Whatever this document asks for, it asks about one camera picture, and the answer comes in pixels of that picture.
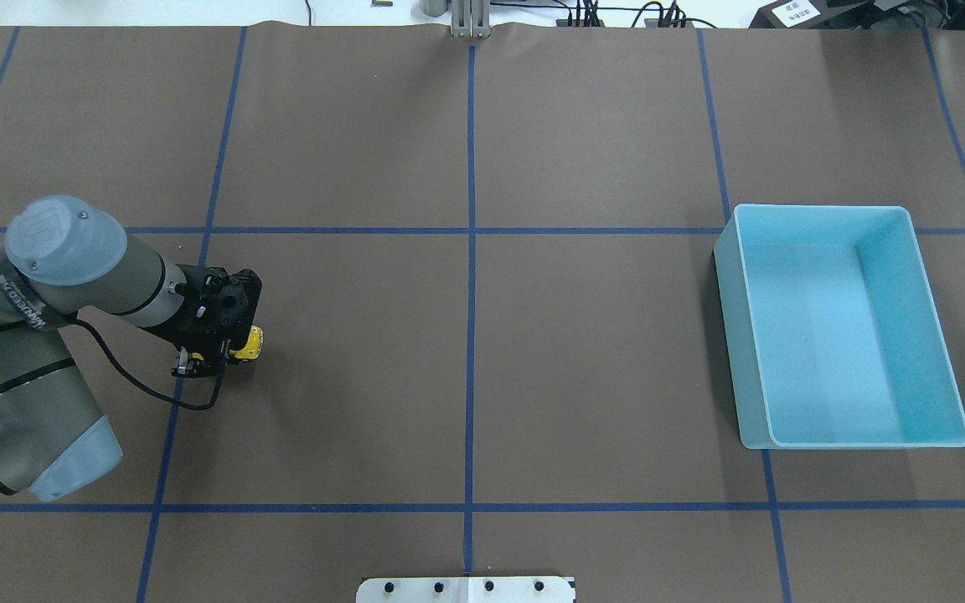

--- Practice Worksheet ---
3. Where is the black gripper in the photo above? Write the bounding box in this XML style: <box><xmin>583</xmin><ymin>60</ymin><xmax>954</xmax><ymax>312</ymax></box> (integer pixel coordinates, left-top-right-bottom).
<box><xmin>166</xmin><ymin>265</ymin><xmax>263</xmax><ymax>365</ymax></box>

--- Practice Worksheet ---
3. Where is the yellow beetle toy car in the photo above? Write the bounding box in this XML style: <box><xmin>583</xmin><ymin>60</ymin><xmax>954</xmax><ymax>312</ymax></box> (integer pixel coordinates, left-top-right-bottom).
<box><xmin>229</xmin><ymin>325</ymin><xmax>264</xmax><ymax>363</ymax></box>

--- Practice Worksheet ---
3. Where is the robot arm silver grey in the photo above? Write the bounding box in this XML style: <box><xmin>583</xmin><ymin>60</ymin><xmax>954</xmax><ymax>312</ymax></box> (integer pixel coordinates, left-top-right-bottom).
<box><xmin>0</xmin><ymin>194</ymin><xmax>263</xmax><ymax>503</ymax></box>

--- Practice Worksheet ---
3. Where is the brown paper table mat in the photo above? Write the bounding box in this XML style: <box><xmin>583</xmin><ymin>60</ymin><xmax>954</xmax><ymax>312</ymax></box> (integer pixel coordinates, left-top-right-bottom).
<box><xmin>0</xmin><ymin>23</ymin><xmax>965</xmax><ymax>602</ymax></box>

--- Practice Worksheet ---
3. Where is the light blue plastic bin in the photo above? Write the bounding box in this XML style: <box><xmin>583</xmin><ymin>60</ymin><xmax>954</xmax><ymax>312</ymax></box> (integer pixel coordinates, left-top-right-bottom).
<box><xmin>713</xmin><ymin>204</ymin><xmax>965</xmax><ymax>450</ymax></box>

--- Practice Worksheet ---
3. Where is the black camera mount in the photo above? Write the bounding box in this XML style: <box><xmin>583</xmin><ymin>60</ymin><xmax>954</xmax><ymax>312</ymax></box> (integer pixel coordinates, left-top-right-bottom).
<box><xmin>171</xmin><ymin>346</ymin><xmax>209</xmax><ymax>379</ymax></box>

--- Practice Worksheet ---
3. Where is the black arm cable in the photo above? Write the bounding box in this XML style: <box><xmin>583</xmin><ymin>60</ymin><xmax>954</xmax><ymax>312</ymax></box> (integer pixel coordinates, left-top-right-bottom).
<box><xmin>0</xmin><ymin>317</ymin><xmax>227</xmax><ymax>413</ymax></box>

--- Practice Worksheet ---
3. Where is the white pillar with base plate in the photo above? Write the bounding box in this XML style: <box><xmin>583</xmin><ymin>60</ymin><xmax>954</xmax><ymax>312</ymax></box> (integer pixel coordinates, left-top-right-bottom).
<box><xmin>355</xmin><ymin>575</ymin><xmax>577</xmax><ymax>602</ymax></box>

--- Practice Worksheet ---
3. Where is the aluminium frame post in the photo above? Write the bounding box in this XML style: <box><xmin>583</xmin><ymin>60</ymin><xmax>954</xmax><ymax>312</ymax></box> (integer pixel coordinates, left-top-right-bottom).
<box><xmin>447</xmin><ymin>0</ymin><xmax>493</xmax><ymax>39</ymax></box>

